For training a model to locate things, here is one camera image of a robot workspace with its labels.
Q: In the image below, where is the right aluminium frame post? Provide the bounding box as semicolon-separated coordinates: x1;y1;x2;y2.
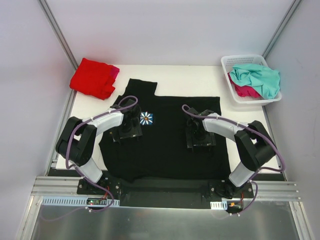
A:
262;0;303;59

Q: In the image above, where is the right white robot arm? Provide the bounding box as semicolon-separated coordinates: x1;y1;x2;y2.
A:
182;105;278;198

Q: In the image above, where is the left white cable duct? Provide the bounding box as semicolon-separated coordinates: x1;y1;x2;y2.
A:
42;196;120;208

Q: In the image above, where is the left aluminium frame post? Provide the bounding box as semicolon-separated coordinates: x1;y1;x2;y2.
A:
38;0;79;70

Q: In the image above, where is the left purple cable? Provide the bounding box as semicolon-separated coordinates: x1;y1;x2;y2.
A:
39;95;139;221

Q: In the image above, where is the purple cable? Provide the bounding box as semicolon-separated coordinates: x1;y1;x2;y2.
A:
181;104;287;220
39;95;139;221

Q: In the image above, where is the white plastic basket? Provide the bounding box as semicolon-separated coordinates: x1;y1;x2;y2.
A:
220;54;282;106

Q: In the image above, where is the pink t-shirt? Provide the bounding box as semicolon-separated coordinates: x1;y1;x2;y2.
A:
109;66;120;81

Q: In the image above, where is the right white cable duct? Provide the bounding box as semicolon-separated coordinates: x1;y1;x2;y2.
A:
210;201;228;211

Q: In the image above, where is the white cable duct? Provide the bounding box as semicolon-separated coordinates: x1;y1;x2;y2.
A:
210;201;228;211
42;196;120;208

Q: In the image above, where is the aluminium frame post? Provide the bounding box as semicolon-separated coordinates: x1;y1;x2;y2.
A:
38;0;79;70
262;0;303;59

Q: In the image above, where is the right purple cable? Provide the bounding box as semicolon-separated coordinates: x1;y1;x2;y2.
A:
181;104;287;220

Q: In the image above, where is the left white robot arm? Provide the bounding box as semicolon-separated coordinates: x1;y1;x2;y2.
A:
55;95;143;195

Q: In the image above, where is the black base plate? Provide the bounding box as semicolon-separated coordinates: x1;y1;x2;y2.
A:
76;168;255;210

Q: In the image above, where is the black daisy t-shirt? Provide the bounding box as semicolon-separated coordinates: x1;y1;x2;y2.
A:
99;79;231;182

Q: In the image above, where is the red t-shirt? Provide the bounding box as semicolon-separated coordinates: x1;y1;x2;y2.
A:
69;58;116;100

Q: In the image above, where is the magenta t-shirt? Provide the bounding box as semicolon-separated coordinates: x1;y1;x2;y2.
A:
234;85;261;98

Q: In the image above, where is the teal t-shirt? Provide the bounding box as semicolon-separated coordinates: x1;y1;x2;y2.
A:
227;63;281;100

